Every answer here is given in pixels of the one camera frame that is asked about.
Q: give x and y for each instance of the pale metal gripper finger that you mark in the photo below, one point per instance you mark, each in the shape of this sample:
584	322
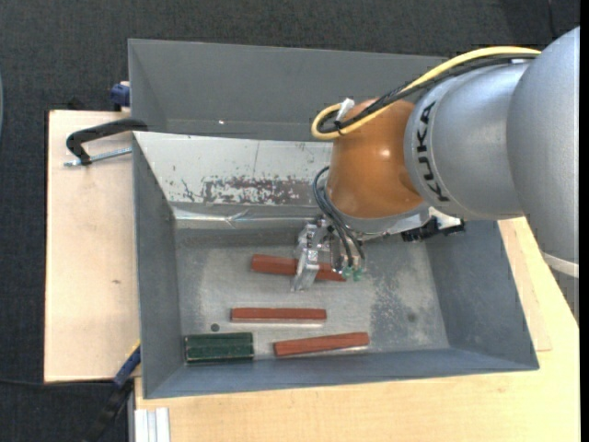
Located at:
312	267
297	270

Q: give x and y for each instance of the red-brown flat block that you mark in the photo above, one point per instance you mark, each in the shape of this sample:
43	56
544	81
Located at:
271	264
278	314
322	344

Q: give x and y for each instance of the dark green flat block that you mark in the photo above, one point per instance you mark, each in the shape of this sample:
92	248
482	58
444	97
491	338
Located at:
218	347

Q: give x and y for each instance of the grey metal bin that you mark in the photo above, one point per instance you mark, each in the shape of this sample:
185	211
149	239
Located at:
285	85

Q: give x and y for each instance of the pale wood flat board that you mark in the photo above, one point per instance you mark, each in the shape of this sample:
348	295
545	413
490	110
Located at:
87	247

